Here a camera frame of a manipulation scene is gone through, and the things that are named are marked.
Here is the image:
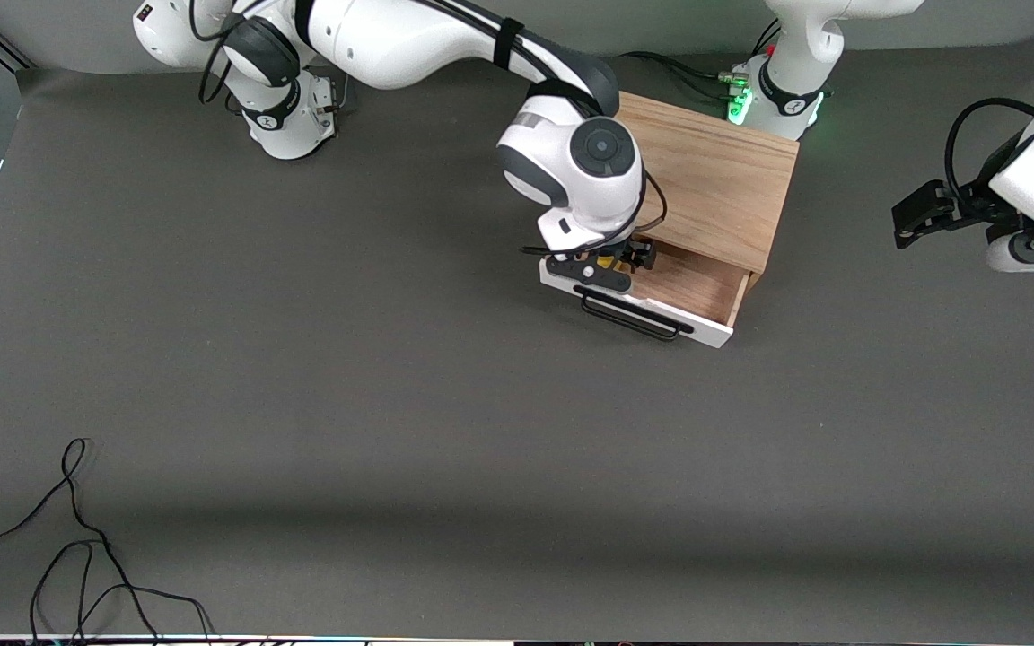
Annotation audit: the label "white drawer with black handle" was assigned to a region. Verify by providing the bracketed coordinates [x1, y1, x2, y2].
[539, 235, 751, 350]

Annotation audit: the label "wooden drawer cabinet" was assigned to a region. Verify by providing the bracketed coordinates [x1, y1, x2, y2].
[611, 90, 801, 329]

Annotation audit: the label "dark grey table mat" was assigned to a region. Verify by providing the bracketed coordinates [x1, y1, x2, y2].
[0, 31, 1034, 640]

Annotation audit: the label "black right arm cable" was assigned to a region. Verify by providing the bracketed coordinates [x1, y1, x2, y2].
[198, 0, 669, 259]

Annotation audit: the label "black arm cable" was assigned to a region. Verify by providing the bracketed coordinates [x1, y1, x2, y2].
[944, 97, 1034, 195]
[198, 0, 669, 259]

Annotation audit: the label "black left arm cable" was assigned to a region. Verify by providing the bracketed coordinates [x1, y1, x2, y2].
[944, 97, 1034, 195]

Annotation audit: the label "black left base cables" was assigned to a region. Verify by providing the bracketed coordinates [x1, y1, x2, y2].
[620, 22, 783, 104]

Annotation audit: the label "thin black loose cable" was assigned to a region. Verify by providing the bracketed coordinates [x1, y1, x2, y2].
[30, 539, 215, 643]
[0, 437, 163, 643]

